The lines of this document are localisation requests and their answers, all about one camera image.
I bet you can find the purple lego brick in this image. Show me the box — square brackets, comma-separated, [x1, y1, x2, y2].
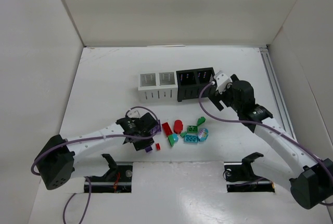
[145, 145, 153, 153]

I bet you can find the small red lego brick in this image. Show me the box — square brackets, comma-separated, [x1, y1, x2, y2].
[156, 143, 161, 151]

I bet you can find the red rectangular lego brick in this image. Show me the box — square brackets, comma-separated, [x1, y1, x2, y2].
[161, 122, 173, 136]

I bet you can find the red rounded lego brick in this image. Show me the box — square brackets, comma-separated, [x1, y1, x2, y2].
[173, 120, 183, 134]

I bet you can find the purple lego with orange print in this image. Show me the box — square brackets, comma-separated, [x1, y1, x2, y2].
[150, 125, 161, 134]

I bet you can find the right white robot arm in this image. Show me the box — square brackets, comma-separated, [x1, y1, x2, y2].
[209, 71, 332, 209]

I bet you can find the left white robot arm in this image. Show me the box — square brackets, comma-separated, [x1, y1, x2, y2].
[31, 113, 160, 190]

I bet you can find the green and blue lego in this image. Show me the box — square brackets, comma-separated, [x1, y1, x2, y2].
[168, 133, 178, 147]

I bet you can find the white double container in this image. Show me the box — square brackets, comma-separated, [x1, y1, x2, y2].
[138, 71, 178, 103]

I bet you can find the green sloped lego brick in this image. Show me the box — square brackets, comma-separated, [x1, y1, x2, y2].
[196, 117, 206, 126]

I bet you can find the green square lego brick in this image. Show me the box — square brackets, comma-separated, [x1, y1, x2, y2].
[187, 125, 198, 133]

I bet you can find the black double container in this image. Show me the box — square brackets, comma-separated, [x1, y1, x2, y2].
[176, 67, 215, 102]

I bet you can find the cyan flat lego brick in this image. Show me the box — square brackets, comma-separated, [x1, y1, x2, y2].
[184, 134, 199, 144]

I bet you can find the cyan printed round lego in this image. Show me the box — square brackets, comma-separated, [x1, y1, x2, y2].
[197, 128, 209, 142]

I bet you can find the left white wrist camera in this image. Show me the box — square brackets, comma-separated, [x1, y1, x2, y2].
[125, 109, 140, 118]

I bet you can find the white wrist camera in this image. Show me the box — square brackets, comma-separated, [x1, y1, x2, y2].
[125, 109, 140, 118]
[213, 70, 232, 94]

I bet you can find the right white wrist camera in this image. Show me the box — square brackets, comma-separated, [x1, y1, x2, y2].
[213, 70, 232, 94]

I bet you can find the aluminium rail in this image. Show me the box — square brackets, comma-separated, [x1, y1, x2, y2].
[259, 46, 296, 138]

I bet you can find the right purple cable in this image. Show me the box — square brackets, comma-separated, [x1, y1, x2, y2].
[198, 82, 333, 205]

